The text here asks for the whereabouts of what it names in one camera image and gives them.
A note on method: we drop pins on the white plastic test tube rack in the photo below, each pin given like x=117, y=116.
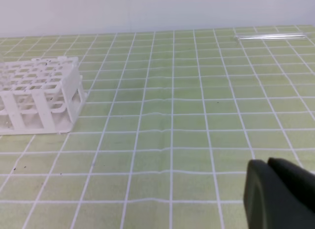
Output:
x=40, y=96

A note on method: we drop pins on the clear spare glass tube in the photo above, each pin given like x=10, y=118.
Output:
x=271, y=36

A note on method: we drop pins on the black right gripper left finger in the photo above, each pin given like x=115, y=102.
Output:
x=269, y=204

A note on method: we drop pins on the green checkered tablecloth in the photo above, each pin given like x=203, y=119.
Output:
x=171, y=120

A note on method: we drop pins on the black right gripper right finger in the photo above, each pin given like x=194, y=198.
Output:
x=300, y=182

